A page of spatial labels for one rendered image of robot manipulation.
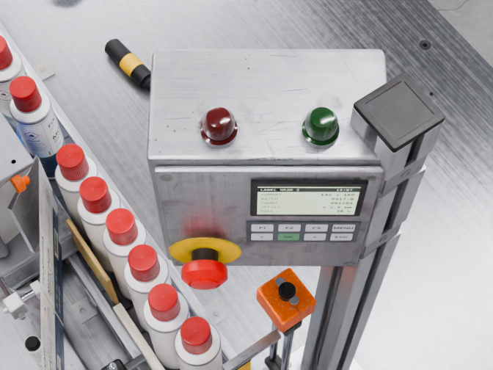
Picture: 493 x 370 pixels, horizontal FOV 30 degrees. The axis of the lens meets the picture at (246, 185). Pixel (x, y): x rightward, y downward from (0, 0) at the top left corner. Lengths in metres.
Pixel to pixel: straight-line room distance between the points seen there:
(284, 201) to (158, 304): 0.37
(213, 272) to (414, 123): 0.22
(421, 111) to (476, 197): 0.75
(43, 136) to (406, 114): 0.67
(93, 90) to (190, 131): 0.80
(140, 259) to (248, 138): 0.41
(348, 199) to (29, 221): 0.57
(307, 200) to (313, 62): 0.10
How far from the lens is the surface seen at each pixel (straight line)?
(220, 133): 0.62
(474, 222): 1.35
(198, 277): 0.74
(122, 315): 1.18
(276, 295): 0.89
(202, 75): 0.66
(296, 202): 0.67
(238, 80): 0.66
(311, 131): 0.62
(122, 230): 1.04
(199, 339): 0.99
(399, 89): 0.64
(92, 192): 1.06
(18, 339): 1.24
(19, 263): 1.20
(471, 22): 2.59
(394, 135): 0.62
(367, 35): 1.49
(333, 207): 0.68
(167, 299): 1.00
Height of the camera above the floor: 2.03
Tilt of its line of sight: 64 degrees down
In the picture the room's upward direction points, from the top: straight up
